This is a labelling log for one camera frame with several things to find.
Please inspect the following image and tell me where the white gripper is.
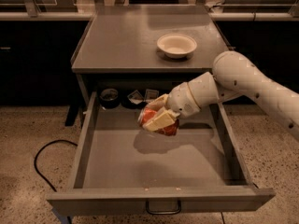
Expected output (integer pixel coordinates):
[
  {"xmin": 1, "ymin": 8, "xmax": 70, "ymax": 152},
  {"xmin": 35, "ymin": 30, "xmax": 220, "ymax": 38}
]
[{"xmin": 142, "ymin": 81, "xmax": 202, "ymax": 133}]

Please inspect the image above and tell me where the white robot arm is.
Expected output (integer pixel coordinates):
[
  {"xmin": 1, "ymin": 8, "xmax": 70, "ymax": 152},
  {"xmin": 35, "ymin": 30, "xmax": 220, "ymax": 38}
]
[{"xmin": 138, "ymin": 51, "xmax": 299, "ymax": 140}]

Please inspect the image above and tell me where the open grey top drawer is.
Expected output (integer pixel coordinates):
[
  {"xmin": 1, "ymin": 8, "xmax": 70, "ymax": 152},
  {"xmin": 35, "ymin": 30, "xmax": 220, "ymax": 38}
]
[{"xmin": 47, "ymin": 94, "xmax": 275, "ymax": 216}]

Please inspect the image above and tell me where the grey cabinet with top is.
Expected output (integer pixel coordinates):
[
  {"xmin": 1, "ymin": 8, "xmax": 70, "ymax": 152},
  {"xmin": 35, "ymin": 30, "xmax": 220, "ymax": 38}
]
[{"xmin": 72, "ymin": 6, "xmax": 228, "ymax": 102}]

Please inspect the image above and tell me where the white packet right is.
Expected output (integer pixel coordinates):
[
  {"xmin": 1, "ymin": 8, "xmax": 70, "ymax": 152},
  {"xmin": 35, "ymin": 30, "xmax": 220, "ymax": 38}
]
[{"xmin": 145, "ymin": 89, "xmax": 159, "ymax": 103}]

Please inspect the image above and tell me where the white packet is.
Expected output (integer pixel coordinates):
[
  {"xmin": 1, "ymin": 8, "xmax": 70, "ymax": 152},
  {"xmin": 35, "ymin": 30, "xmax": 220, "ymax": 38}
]
[
  {"xmin": 145, "ymin": 89, "xmax": 159, "ymax": 103},
  {"xmin": 127, "ymin": 90, "xmax": 144, "ymax": 105}
]

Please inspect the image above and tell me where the black tray with packets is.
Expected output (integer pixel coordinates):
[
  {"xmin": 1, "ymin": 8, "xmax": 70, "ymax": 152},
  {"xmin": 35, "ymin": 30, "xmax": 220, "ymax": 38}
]
[{"xmin": 121, "ymin": 89, "xmax": 160, "ymax": 109}]

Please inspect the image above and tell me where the white packet left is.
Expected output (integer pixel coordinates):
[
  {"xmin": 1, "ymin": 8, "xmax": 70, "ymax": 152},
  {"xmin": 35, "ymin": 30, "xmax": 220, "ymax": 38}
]
[{"xmin": 127, "ymin": 90, "xmax": 144, "ymax": 105}]

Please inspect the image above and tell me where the black round container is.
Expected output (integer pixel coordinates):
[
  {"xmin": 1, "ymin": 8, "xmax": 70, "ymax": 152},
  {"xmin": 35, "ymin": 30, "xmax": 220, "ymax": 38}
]
[{"xmin": 99, "ymin": 88, "xmax": 120, "ymax": 109}]

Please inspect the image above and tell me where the black drawer handle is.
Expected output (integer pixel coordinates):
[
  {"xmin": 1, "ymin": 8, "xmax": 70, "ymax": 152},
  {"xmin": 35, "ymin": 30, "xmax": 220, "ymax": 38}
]
[{"xmin": 146, "ymin": 201, "xmax": 181, "ymax": 215}]

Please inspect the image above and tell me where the black cable on floor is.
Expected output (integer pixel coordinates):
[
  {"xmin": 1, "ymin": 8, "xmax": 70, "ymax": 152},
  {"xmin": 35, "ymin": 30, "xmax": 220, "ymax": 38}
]
[{"xmin": 33, "ymin": 139, "xmax": 78, "ymax": 193}]

